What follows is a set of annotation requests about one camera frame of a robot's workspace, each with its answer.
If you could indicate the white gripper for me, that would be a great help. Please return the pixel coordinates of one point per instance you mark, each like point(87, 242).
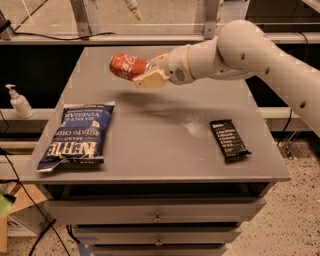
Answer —
point(177, 64)

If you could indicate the red coke can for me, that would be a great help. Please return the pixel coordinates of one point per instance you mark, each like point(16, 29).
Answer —
point(127, 66)

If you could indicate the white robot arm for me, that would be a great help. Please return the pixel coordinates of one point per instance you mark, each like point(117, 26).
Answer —
point(241, 50)

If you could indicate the blue kettle chip bag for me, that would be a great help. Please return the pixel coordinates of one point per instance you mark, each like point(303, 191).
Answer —
point(80, 136)

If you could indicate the grey drawer cabinet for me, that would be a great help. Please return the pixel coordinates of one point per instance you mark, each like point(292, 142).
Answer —
point(159, 144)

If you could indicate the black snack bar wrapper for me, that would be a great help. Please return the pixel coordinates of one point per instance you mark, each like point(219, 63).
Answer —
point(228, 139)

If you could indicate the white pump soap bottle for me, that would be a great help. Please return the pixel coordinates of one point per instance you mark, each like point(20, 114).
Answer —
point(19, 103)

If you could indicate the top grey drawer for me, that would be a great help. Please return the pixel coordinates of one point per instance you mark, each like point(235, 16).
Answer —
point(154, 211)

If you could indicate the grey drawer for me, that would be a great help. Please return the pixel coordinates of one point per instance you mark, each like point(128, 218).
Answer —
point(164, 250)
point(156, 235)
point(154, 211)

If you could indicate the middle grey drawer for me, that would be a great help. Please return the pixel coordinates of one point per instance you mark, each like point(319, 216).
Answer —
point(156, 235)

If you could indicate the bottom grey drawer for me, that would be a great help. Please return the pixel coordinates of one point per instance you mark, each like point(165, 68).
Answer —
point(164, 250)

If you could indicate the cardboard box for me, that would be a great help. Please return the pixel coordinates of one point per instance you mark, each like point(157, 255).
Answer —
point(24, 219)

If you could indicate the green object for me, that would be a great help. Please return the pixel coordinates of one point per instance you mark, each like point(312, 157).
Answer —
point(5, 205)

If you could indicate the right metal bracket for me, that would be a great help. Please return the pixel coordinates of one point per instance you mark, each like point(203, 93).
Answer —
point(211, 17)

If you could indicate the metal bracket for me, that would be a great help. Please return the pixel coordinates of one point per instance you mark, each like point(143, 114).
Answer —
point(80, 15)
point(211, 17)

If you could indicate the left metal bracket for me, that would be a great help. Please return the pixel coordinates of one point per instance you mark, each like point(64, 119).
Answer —
point(80, 15)

